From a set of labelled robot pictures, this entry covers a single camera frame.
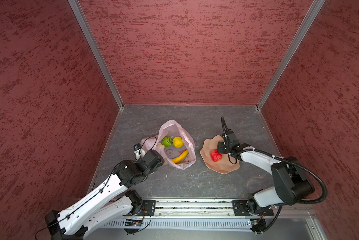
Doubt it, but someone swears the yellow fake lemon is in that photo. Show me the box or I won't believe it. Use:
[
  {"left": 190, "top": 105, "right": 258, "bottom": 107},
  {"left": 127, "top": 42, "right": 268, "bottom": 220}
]
[{"left": 173, "top": 137, "right": 184, "bottom": 149}]

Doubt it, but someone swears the pink plastic bag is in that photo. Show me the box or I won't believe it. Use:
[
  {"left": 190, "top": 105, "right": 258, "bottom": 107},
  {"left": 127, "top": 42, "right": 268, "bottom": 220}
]
[{"left": 140, "top": 120, "right": 197, "bottom": 170}]

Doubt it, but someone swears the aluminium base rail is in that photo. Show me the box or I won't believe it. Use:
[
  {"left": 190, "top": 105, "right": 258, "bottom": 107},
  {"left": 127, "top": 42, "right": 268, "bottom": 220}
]
[{"left": 72, "top": 197, "right": 315, "bottom": 218}]

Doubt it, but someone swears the right aluminium corner post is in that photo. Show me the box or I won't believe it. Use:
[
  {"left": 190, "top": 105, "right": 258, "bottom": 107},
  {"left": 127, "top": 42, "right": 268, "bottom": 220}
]
[{"left": 257, "top": 0, "right": 326, "bottom": 112}]

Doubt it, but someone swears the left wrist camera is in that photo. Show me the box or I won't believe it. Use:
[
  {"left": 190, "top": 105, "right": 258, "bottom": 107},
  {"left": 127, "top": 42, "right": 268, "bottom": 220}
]
[{"left": 133, "top": 143, "right": 146, "bottom": 160}]

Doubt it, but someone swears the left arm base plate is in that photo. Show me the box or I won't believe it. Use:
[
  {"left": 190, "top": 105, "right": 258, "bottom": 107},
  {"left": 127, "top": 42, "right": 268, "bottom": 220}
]
[{"left": 137, "top": 200, "right": 156, "bottom": 216}]

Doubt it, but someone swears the red fake strawberry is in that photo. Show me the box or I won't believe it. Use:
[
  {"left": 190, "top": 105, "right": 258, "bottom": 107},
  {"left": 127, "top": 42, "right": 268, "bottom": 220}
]
[{"left": 210, "top": 149, "right": 223, "bottom": 162}]

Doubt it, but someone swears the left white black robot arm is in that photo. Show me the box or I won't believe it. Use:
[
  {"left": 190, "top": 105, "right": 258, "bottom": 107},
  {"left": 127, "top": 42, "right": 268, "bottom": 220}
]
[{"left": 45, "top": 150, "right": 164, "bottom": 240}]

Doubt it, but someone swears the left aluminium corner post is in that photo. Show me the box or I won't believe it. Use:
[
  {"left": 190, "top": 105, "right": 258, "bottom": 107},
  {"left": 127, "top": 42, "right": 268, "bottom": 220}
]
[{"left": 68, "top": 0, "right": 124, "bottom": 111}]

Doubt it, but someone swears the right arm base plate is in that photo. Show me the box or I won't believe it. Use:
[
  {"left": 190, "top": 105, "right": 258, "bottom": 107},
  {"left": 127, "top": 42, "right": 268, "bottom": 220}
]
[{"left": 232, "top": 200, "right": 274, "bottom": 217}]

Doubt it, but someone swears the green fake fruit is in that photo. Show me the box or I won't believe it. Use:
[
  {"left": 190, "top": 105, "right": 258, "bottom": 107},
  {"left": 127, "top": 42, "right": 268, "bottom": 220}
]
[{"left": 161, "top": 136, "right": 173, "bottom": 147}]

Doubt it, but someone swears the beige fake fruit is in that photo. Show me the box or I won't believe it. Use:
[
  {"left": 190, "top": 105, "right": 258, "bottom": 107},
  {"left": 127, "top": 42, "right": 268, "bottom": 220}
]
[{"left": 156, "top": 143, "right": 165, "bottom": 150}]

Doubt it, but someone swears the yellow fake banana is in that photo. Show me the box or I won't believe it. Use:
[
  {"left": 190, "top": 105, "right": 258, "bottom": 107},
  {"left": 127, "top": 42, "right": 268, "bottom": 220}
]
[{"left": 171, "top": 150, "right": 189, "bottom": 164}]

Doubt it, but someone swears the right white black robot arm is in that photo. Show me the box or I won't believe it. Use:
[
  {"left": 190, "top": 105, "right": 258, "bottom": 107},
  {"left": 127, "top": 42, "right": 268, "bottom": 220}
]
[{"left": 218, "top": 131, "right": 315, "bottom": 216}]

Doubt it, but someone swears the aluminium corner post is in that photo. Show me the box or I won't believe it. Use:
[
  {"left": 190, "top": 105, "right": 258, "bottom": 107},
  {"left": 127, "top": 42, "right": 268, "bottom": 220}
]
[
  {"left": 68, "top": 0, "right": 124, "bottom": 111},
  {"left": 257, "top": 0, "right": 326, "bottom": 112}
]

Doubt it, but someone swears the pink scalloped bowl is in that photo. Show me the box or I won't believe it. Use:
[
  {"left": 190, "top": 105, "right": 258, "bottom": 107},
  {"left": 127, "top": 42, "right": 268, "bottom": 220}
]
[{"left": 200, "top": 136, "right": 240, "bottom": 175}]

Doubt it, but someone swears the right black corrugated cable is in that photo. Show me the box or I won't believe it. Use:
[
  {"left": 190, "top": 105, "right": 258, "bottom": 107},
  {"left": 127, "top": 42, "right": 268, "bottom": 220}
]
[{"left": 221, "top": 116, "right": 329, "bottom": 233}]

